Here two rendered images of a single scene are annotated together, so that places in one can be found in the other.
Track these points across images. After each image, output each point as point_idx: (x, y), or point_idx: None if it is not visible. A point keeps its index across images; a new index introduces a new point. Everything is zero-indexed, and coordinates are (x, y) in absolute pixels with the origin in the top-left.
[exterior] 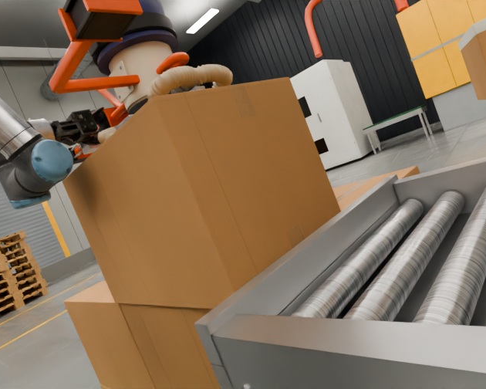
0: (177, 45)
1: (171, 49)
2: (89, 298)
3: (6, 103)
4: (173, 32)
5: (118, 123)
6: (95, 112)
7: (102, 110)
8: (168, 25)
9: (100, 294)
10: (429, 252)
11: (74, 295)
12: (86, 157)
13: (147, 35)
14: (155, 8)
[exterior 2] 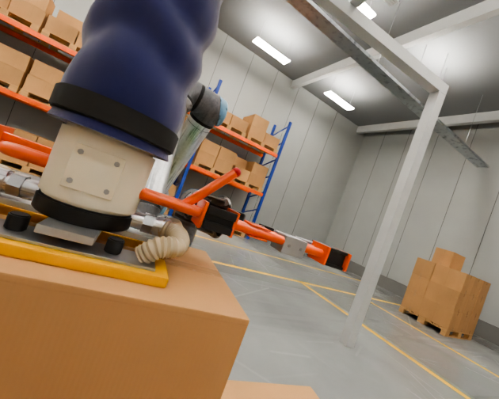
0: (69, 119)
1: (83, 126)
2: (253, 386)
3: (150, 174)
4: (55, 104)
5: (193, 218)
6: (211, 199)
7: (219, 200)
8: (50, 98)
9: (244, 392)
10: None
11: (312, 394)
12: (314, 259)
13: (58, 119)
14: (62, 76)
